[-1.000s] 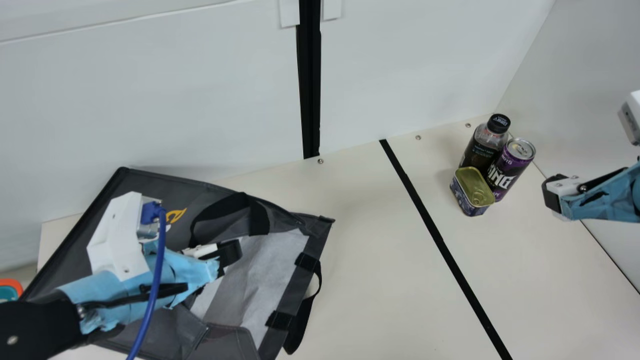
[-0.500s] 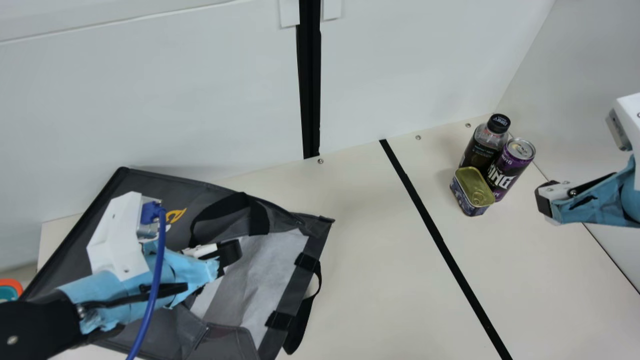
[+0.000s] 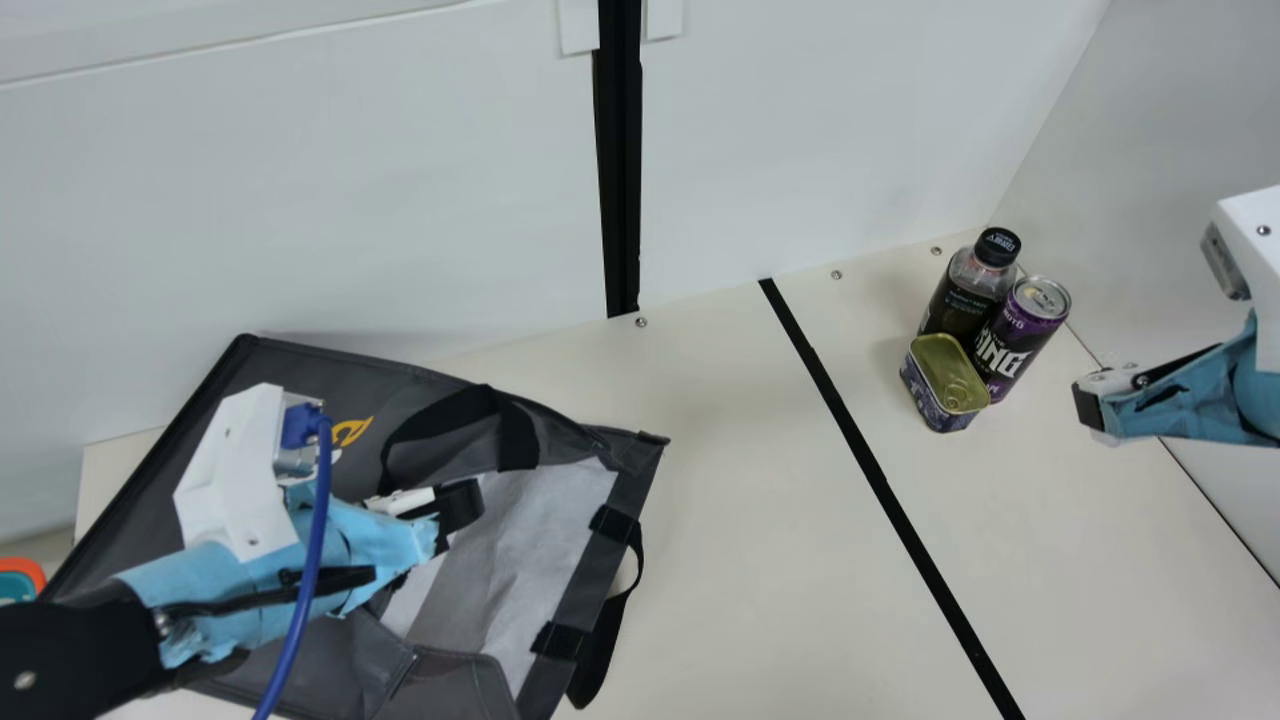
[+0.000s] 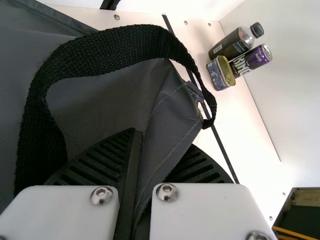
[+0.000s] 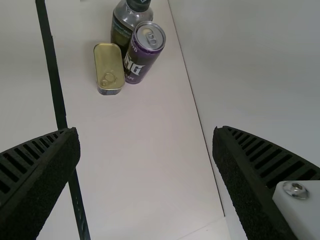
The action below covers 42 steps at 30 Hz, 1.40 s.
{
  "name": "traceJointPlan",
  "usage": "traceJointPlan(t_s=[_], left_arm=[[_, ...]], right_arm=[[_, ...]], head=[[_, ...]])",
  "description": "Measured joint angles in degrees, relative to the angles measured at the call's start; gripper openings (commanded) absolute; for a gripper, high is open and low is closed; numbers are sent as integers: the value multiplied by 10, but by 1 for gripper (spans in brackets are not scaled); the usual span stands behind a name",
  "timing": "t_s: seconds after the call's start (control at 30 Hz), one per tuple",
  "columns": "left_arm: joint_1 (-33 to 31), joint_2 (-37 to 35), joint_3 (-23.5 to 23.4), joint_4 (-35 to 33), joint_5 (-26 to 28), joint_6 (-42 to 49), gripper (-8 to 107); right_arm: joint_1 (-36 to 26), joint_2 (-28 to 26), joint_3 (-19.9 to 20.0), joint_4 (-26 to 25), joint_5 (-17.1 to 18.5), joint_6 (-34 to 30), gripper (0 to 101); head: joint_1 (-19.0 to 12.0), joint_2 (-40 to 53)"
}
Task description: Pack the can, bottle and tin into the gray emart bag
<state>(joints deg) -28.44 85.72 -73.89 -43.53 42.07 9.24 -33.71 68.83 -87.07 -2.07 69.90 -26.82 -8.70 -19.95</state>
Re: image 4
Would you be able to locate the purple and black can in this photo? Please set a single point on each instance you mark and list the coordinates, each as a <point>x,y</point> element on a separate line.
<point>252,60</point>

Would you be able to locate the dark coffee bottle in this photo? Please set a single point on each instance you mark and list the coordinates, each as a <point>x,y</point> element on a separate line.
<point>228,45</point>

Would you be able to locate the black post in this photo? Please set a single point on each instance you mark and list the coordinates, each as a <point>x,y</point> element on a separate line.
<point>108,3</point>

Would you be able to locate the rectangular tin with gold lid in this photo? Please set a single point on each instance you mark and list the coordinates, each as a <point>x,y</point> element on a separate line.
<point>220,73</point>

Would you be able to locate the black strip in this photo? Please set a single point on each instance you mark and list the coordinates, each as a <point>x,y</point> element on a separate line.
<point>223,150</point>

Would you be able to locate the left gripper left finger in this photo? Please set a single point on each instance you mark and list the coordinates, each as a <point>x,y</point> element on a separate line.
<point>62,212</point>

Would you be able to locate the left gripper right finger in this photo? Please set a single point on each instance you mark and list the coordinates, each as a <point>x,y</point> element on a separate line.
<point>205,212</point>

